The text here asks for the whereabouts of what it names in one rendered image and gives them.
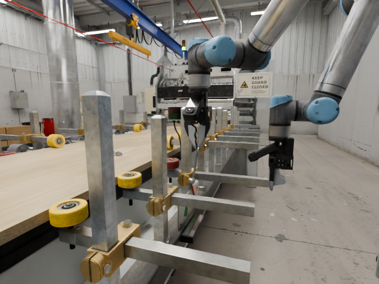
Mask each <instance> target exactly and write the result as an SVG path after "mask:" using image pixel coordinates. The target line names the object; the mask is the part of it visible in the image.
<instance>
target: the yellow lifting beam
mask: <svg viewBox="0 0 379 284"><path fill-rule="evenodd" d="M108 33H109V37H111V38H112V40H113V43H115V40H117V41H119V42H121V43H123V44H125V45H127V46H129V47H131V48H133V49H135V50H137V51H139V52H141V53H143V54H145V55H147V58H149V56H151V52H150V51H149V50H147V49H146V48H144V47H142V46H140V45H138V44H136V43H135V41H134V38H131V40H129V39H127V38H125V37H124V36H122V35H120V34H118V33H116V32H114V31H113V30H109V31H108Z"/></svg>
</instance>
